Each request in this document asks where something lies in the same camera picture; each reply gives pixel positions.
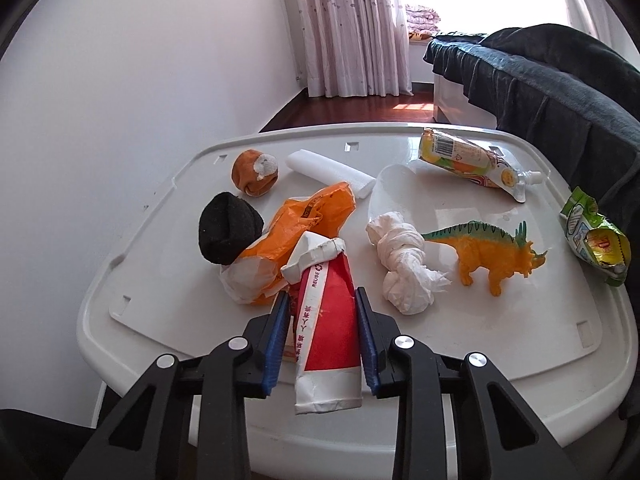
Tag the pink patterned curtain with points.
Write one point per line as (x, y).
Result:
(355, 48)

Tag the orange toy dinosaur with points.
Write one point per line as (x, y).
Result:
(483, 245)

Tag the folded pink quilt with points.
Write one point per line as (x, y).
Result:
(422, 23)

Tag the crumpled white tissue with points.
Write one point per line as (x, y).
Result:
(409, 284)

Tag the dark blue bed blanket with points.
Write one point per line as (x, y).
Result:
(568, 94)

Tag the yellow squeeze pouch with spout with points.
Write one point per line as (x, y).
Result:
(482, 163)

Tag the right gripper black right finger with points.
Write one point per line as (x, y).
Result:
(498, 435)

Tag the white foam block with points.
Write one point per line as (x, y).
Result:
(329, 172)

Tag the black sock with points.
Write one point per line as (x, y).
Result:
(227, 226)

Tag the brown white rolled sock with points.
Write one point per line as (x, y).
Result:
(254, 173)

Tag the green snack bag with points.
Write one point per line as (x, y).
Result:
(594, 239)

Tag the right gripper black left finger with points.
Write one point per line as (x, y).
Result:
(146, 435)

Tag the white bed frame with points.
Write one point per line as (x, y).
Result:
(451, 106)

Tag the red white paper carton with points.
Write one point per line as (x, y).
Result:
(326, 338)

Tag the orange white plastic bag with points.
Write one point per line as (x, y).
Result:
(255, 276)

